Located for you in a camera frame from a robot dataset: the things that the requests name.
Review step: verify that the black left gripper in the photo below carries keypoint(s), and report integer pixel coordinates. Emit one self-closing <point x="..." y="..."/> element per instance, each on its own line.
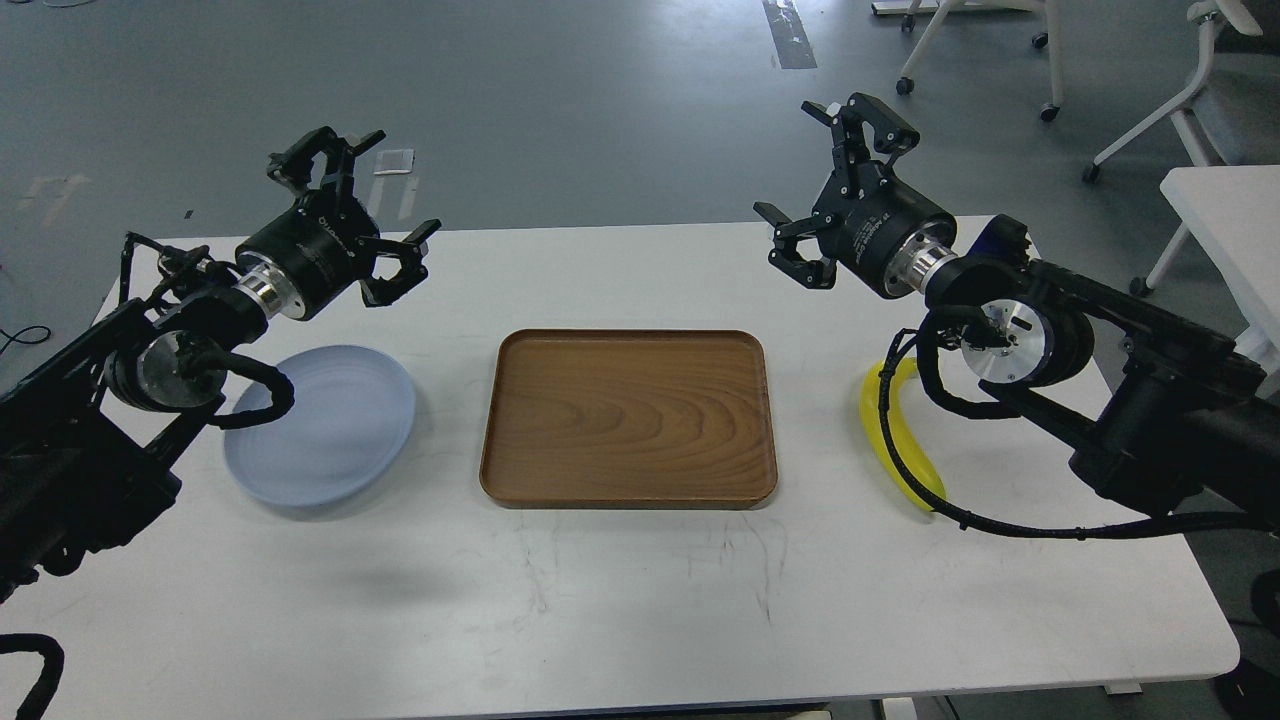
<point x="326" y="241"/>

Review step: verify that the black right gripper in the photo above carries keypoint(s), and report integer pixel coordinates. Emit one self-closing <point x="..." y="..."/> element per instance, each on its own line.
<point x="864" y="215"/>

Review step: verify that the light blue plate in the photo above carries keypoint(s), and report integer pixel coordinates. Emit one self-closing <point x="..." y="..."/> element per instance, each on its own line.
<point x="353" y="411"/>

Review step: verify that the yellow banana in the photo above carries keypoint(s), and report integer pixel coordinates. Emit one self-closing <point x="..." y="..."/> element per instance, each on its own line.
<point x="907" y="445"/>

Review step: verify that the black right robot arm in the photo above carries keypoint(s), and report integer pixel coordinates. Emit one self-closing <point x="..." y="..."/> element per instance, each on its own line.
<point x="1162" y="415"/>

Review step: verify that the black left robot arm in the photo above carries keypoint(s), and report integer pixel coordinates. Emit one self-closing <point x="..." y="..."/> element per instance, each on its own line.
<point x="90" y="437"/>

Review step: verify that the grey floor tape strip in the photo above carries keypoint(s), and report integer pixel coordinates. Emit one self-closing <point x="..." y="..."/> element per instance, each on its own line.
<point x="792" y="46"/>

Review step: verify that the white chair base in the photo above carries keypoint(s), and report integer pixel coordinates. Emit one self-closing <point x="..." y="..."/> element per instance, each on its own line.
<point x="980" y="40"/>

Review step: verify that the brown wooden tray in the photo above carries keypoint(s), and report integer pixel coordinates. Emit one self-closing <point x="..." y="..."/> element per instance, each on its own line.
<point x="615" y="419"/>

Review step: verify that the white side table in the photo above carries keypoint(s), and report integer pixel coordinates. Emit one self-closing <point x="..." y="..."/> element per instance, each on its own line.
<point x="1234" y="214"/>

